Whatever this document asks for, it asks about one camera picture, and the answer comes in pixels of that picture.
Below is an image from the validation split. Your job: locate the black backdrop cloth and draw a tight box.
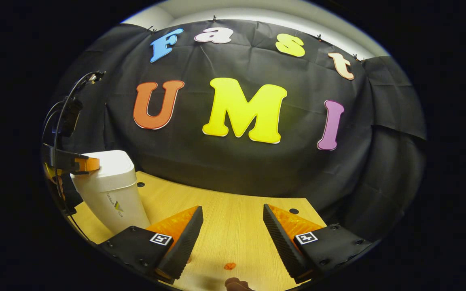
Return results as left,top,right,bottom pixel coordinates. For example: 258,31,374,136
41,18,427,243

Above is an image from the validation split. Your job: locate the white desktop garbage bin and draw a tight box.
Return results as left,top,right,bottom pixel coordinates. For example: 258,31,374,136
70,150,151,235

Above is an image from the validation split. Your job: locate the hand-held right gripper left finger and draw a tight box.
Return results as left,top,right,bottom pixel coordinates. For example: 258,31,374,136
97,205,204,285

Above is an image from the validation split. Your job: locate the wooden desktop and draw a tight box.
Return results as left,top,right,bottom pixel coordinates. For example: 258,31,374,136
73,171,328,291

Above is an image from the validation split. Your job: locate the black cable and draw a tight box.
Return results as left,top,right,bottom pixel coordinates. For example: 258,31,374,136
42,71,106,243

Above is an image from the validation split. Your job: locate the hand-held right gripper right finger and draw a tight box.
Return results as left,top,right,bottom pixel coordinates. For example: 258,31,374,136
263,203,379,284

